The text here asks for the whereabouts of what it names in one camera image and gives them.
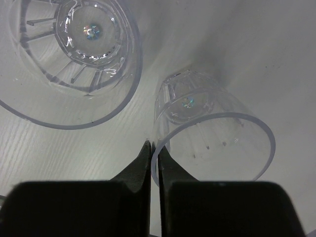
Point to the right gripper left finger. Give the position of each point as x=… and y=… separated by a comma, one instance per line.
x=119, y=207

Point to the clear glass cup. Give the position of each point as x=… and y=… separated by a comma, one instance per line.
x=68, y=64
x=208, y=131

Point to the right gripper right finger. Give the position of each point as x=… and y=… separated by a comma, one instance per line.
x=192, y=208

